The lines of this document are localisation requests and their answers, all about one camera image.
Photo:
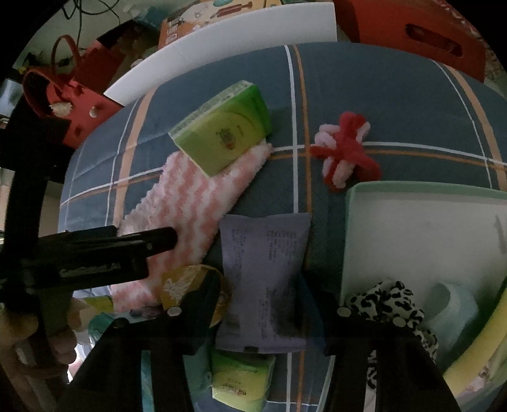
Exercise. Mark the mint green tray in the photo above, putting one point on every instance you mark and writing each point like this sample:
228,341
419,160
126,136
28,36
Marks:
416,237

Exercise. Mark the red paper bag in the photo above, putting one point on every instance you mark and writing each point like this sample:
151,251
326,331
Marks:
107,59

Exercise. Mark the blue face mask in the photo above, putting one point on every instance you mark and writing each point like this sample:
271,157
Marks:
455,317

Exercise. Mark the green tissue pack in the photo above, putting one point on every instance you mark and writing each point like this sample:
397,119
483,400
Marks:
241,376
222,134

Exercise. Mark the blue plaid blanket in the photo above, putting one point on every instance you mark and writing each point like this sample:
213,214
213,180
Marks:
317,79

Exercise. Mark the white foam board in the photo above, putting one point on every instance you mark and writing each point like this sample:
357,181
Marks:
237,39

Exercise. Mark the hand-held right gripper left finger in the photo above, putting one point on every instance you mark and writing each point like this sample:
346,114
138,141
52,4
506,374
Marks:
202,317

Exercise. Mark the person's left hand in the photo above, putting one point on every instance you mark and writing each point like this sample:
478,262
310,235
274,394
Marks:
59,348

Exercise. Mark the pink striped fluffy cloth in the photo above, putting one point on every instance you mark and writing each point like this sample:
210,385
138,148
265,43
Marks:
182,198

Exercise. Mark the purple soft packet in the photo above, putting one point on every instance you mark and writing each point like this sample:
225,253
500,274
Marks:
257,269

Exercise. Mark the red pink chenille knot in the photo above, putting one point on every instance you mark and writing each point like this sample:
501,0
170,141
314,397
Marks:
344,146

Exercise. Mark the yellow patterned pouch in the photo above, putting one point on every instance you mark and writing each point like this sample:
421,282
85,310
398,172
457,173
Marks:
178,285

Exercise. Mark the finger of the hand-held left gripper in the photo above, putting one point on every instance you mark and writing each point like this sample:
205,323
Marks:
119,253

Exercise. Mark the leopard print cloth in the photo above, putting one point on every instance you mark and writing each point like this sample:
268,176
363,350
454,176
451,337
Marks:
388,305

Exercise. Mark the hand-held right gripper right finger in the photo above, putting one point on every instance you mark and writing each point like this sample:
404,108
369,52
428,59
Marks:
317,328

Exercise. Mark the red felt handbag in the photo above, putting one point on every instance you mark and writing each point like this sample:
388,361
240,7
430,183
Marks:
83,103

